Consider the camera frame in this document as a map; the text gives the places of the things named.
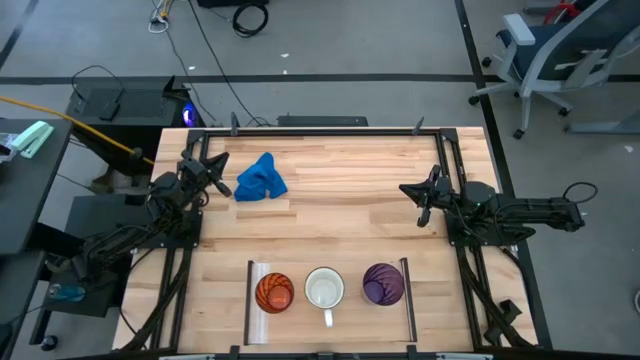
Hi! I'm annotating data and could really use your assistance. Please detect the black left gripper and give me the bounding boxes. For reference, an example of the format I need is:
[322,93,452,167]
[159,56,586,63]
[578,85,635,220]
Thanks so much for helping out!
[177,149,234,198]

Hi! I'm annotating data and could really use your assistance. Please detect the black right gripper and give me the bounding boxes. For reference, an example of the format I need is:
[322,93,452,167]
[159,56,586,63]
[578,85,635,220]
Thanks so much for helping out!
[398,163,464,229]

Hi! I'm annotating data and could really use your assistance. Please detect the purple faceted tumbler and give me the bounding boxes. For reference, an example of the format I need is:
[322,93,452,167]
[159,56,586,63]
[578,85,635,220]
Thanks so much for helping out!
[361,262,406,307]

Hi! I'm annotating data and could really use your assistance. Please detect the orange faceted tumbler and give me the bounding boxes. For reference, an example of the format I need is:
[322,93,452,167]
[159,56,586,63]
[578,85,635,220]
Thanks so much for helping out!
[254,271,296,315]

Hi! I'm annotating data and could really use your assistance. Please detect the blue cloth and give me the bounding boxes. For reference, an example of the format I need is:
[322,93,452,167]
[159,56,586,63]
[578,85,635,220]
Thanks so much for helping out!
[233,151,290,203]

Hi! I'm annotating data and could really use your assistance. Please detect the black computer case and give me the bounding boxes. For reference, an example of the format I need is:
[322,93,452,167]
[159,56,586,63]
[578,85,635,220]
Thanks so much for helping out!
[65,74,206,151]

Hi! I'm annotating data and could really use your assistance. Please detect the black power strip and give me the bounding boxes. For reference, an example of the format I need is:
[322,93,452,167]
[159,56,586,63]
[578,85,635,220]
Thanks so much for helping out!
[276,115,370,128]

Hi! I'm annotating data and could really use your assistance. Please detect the black equipment box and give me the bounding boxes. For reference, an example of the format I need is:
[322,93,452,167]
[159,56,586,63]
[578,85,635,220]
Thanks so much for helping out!
[196,0,270,8]

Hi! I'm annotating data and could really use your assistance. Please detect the mint green stapler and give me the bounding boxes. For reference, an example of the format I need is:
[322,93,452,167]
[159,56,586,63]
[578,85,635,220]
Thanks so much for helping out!
[10,120,55,160]

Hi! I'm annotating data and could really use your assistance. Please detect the grey office chair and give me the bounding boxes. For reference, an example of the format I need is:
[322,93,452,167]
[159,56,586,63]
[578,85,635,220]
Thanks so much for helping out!
[467,0,640,140]

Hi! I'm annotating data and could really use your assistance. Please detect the clear water bottle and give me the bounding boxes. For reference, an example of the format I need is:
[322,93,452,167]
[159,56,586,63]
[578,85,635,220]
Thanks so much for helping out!
[47,282,87,303]

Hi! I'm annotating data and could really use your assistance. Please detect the black desk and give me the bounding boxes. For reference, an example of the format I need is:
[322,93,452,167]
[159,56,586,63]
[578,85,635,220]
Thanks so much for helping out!
[0,117,76,256]

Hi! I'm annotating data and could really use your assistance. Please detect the black aluminium table frame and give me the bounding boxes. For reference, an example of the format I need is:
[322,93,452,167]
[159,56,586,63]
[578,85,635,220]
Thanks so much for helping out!
[113,117,554,354]

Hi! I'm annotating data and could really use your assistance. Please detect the black floor cable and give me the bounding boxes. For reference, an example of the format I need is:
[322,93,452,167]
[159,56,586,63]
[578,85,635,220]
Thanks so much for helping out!
[187,0,274,129]

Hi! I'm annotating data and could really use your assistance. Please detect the black coiled cable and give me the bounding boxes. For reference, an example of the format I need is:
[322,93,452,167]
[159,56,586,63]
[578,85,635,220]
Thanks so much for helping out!
[231,2,270,39]

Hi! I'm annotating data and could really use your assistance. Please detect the yellow cable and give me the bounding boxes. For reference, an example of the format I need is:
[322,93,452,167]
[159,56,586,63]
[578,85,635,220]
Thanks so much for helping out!
[0,95,155,166]

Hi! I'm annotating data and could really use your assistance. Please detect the white cable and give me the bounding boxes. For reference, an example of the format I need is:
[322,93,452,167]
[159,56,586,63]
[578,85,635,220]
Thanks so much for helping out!
[147,0,174,35]

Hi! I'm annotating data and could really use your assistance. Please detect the red cable bundle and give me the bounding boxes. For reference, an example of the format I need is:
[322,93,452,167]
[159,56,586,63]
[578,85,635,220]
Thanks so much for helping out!
[542,1,584,25]

